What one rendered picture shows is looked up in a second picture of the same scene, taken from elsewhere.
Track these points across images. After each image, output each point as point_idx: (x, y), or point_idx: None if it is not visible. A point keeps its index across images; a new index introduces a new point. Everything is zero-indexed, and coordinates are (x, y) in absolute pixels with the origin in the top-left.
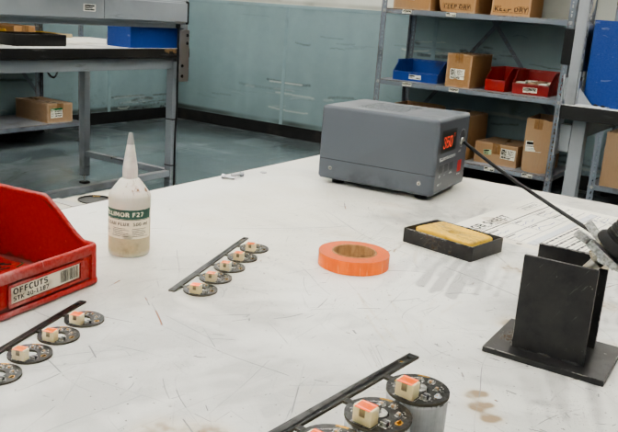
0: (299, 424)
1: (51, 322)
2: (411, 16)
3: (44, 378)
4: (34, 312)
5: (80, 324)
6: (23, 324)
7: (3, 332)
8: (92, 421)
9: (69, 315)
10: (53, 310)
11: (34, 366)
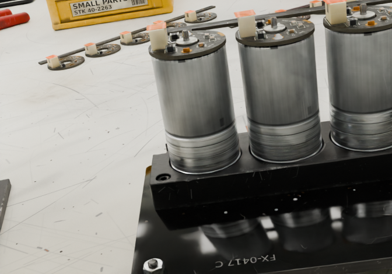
0: (356, 4)
1: None
2: None
3: (321, 23)
4: None
5: None
6: None
7: None
8: (325, 49)
9: None
10: None
11: (322, 16)
